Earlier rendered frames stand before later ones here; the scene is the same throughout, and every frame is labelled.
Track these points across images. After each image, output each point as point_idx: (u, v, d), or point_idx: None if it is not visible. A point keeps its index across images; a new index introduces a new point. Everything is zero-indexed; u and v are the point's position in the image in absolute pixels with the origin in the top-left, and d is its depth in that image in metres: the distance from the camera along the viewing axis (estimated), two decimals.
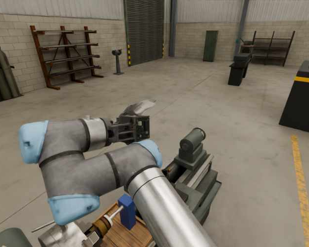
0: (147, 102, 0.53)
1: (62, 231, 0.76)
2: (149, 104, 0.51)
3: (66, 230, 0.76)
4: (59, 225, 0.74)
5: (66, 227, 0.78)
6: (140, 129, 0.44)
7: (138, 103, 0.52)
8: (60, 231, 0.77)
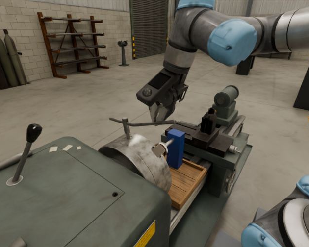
0: None
1: (126, 138, 0.70)
2: (158, 109, 0.59)
3: (127, 140, 0.68)
4: (123, 129, 0.68)
5: (131, 138, 0.69)
6: None
7: (150, 107, 0.57)
8: (126, 136, 0.71)
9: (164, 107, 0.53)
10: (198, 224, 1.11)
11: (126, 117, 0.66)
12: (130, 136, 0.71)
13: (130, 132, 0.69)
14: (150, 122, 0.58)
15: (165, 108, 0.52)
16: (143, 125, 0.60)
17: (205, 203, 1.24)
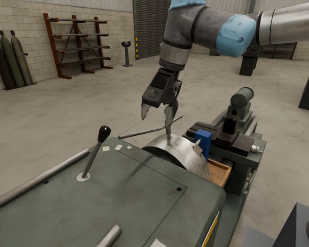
0: None
1: None
2: None
3: (165, 138, 0.75)
4: None
5: (168, 140, 0.73)
6: None
7: (143, 103, 0.56)
8: (171, 137, 0.75)
9: (167, 107, 0.53)
10: (221, 221, 1.16)
11: None
12: (171, 138, 0.74)
13: (168, 134, 0.73)
14: (144, 131, 0.62)
15: (169, 107, 0.52)
16: (148, 131, 0.65)
17: None
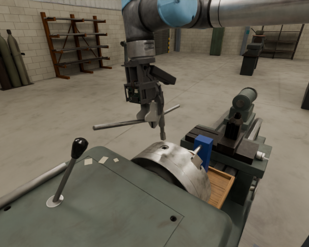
0: (155, 119, 0.55)
1: (164, 146, 0.65)
2: (150, 118, 0.53)
3: (160, 148, 0.65)
4: None
5: (163, 150, 0.63)
6: (132, 90, 0.49)
7: (160, 111, 0.54)
8: (167, 146, 0.65)
9: None
10: None
11: None
12: (167, 148, 0.64)
13: (161, 127, 0.60)
14: (129, 121, 0.50)
15: None
16: (135, 122, 0.53)
17: (228, 211, 1.19)
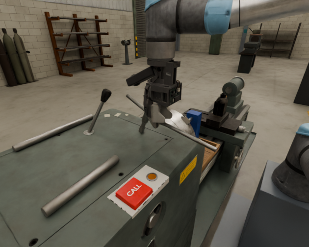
0: None
1: None
2: (167, 114, 0.56)
3: None
4: (142, 117, 0.59)
5: None
6: (176, 90, 0.49)
7: (161, 107, 0.58)
8: None
9: (150, 103, 0.53)
10: None
11: None
12: None
13: (147, 122, 0.61)
14: (183, 131, 0.52)
15: None
16: (172, 130, 0.53)
17: None
